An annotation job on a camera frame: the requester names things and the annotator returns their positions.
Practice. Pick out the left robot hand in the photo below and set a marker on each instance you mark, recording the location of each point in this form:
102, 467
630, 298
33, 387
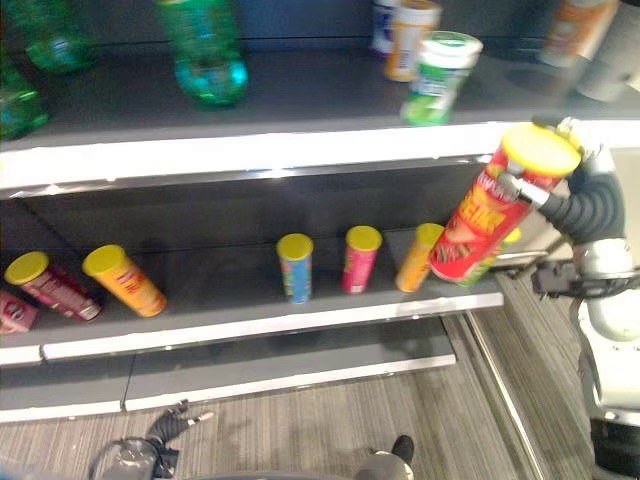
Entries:
167, 427

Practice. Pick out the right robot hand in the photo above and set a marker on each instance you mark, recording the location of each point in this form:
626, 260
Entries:
595, 210

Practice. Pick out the red chips can yellow lid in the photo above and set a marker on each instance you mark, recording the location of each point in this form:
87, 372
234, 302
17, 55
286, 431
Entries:
480, 220

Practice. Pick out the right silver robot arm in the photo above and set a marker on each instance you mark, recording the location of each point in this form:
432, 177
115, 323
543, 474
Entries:
607, 320

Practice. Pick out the grey shelf board white edge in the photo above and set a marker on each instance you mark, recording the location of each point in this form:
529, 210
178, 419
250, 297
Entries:
250, 150
240, 320
280, 367

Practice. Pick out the grey cylinder can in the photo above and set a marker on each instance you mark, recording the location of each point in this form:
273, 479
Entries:
612, 65

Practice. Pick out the orange chips can yellow lid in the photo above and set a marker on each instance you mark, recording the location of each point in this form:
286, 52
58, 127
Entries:
127, 282
416, 262

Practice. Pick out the dark red chips can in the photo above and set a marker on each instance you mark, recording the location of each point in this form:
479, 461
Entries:
57, 290

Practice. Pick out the orange white chips can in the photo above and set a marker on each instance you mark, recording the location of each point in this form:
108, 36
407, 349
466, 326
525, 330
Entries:
577, 30
410, 40

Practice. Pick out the blue chips can yellow lid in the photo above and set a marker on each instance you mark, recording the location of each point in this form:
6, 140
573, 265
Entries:
296, 272

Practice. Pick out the green white chips can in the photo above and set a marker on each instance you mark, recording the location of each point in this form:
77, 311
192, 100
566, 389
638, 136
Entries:
440, 80

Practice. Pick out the pink chips can yellow lid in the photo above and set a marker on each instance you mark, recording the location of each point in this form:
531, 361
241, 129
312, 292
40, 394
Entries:
360, 262

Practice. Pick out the blue white chips can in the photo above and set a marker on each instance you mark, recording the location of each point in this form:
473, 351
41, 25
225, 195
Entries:
384, 27

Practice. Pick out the green plastic soda bottle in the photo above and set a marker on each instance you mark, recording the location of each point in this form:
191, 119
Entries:
17, 107
207, 55
52, 40

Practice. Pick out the metal floor rail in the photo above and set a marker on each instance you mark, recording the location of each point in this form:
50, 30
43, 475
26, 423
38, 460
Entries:
505, 395

